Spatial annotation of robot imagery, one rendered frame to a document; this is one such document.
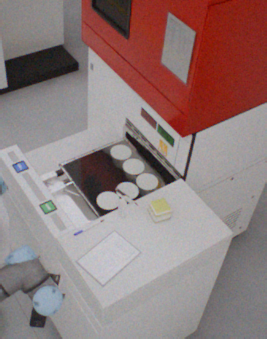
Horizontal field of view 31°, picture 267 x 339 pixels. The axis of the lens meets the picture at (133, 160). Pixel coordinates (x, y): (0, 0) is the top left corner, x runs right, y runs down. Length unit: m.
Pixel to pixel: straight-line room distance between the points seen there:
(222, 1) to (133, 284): 1.02
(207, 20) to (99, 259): 0.93
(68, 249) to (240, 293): 1.41
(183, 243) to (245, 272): 1.22
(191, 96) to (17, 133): 2.15
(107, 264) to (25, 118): 2.21
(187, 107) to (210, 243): 0.54
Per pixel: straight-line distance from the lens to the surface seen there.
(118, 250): 1.88
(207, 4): 1.62
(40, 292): 1.31
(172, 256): 1.89
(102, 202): 2.10
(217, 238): 1.98
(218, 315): 2.92
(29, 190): 2.08
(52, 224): 1.96
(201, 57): 1.72
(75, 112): 3.91
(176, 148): 2.10
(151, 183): 2.20
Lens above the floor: 2.53
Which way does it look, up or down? 46 degrees down
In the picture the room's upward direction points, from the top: 7 degrees clockwise
